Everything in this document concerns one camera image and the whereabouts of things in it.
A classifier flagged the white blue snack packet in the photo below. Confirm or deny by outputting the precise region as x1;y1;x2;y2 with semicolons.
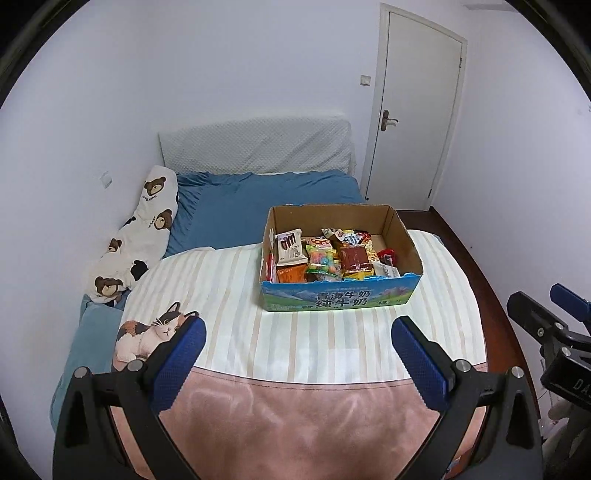
339;229;372;247

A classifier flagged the orange snack packet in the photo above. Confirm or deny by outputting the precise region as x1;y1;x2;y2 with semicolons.
276;264;309;284

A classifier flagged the bear print pillow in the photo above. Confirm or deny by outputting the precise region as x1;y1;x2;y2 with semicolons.
88;165;180;304

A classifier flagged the cat shaped cushion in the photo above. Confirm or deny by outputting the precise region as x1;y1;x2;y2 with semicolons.
113;301;200;371

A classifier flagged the colourful candy packet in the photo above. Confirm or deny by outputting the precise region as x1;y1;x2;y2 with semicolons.
306;248;341;274

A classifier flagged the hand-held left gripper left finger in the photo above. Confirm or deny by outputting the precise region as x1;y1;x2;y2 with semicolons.
53;316;208;480

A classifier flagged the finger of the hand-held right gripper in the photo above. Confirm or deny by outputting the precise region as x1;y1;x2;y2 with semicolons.
549;284;591;326
506;291;571;352

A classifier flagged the printed blue green cardboard box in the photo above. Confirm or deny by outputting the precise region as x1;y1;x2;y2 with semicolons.
259;203;423;312

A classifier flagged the white brown snack bar packet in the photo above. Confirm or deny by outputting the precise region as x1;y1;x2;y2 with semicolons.
274;229;308;266

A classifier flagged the blue bed sheet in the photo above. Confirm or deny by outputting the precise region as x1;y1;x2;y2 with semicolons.
161;170;365;259

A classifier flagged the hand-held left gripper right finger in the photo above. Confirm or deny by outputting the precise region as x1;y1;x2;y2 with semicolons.
391;315;543;480

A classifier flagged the white door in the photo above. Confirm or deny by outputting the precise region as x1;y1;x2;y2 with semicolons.
365;2;468;210

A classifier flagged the light blue quilt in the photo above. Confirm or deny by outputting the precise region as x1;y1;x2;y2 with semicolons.
50;293;127;428

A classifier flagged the striped blanket with pink border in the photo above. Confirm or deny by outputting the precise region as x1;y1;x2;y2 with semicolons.
111;229;490;480

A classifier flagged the grey padded headboard cushion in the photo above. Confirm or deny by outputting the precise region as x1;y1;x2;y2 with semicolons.
158;117;357;175

